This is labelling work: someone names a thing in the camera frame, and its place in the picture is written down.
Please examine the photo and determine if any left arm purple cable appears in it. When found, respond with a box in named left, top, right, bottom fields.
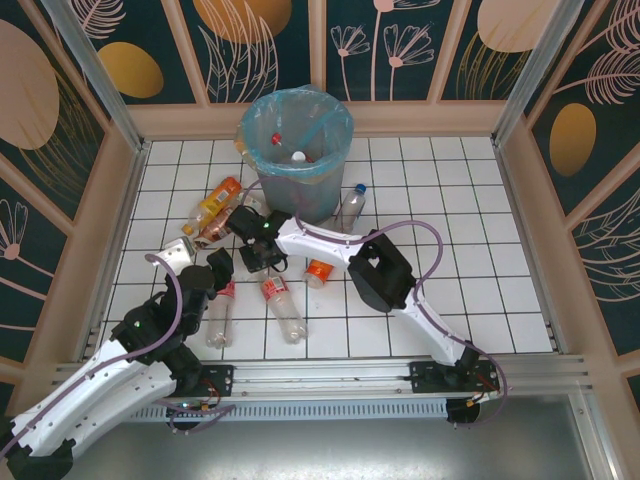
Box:
left=0, top=252, right=239, bottom=459

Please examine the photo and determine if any clear bottle orange label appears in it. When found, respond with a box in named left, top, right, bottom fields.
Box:
left=301, top=258, right=335, bottom=288

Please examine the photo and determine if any brown coffee drink bottle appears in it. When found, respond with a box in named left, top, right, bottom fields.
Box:
left=192, top=208, right=236, bottom=251

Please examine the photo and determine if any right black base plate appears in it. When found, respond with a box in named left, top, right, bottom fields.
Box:
left=408, top=358, right=501, bottom=396

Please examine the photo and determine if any clear bottle blue cap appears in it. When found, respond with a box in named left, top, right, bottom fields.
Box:
left=338, top=183, right=370, bottom=235

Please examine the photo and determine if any right aluminium side rail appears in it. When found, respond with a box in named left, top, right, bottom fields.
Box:
left=492, top=139, right=567, bottom=354

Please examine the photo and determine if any right aluminium frame post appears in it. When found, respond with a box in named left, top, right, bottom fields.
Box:
left=492, top=0, right=586, bottom=147

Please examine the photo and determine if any grey metal front panel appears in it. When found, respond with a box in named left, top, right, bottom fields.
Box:
left=64, top=419, right=614, bottom=480

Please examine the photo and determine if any left aluminium frame post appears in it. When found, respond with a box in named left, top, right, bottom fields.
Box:
left=42, top=0, right=151, bottom=151

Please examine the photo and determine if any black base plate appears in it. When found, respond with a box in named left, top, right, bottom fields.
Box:
left=408, top=358, right=501, bottom=396
left=197, top=363, right=236, bottom=399

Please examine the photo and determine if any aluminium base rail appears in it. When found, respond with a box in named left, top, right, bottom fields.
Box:
left=49, top=354, right=594, bottom=401

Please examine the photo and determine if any aluminium frame post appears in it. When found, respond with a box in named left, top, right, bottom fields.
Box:
left=492, top=0, right=586, bottom=147
left=42, top=0, right=151, bottom=151

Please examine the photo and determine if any blue plastic bin liner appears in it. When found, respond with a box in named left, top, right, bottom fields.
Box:
left=235, top=85, right=355, bottom=184

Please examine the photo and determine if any left aluminium side rail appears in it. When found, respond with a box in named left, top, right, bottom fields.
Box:
left=74, top=142, right=151, bottom=364

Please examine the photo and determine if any grey mesh waste bin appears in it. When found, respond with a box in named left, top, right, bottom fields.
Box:
left=257, top=169, right=346, bottom=225

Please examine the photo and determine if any orange juice bottle yellow label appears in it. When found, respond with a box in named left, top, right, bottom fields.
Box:
left=181, top=176, right=245, bottom=236

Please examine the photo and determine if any clear plastic bottle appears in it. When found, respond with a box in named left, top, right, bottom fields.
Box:
left=238, top=189, right=269, bottom=214

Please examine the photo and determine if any aluminium side rail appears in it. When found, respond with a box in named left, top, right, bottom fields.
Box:
left=74, top=142, right=151, bottom=364
left=492, top=139, right=567, bottom=354

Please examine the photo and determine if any grey slotted cable duct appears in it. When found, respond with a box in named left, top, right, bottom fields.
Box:
left=132, top=399, right=450, bottom=422

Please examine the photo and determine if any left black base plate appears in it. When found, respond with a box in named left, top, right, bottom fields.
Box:
left=197, top=363, right=236, bottom=399

